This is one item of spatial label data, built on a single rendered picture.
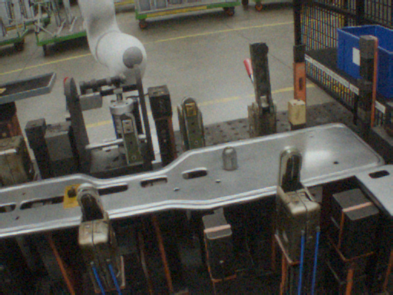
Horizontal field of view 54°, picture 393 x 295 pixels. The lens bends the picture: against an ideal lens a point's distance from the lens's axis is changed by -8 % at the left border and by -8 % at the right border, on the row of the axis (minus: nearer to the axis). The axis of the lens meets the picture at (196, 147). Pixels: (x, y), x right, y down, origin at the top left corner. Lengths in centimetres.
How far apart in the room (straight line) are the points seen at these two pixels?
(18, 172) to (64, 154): 12
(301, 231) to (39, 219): 50
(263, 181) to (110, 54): 62
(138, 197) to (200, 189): 12
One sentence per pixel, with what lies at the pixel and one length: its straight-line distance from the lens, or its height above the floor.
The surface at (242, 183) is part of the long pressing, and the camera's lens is 84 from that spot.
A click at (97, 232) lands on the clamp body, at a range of 70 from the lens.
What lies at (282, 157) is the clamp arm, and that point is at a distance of 71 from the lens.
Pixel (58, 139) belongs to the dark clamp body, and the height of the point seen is 107.
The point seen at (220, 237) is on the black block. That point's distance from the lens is 73.
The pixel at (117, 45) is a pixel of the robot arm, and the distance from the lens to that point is 123.
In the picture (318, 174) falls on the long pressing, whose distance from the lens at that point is 87.
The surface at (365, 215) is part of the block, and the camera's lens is 80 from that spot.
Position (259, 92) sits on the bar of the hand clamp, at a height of 110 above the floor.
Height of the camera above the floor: 146
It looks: 28 degrees down
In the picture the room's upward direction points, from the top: 7 degrees counter-clockwise
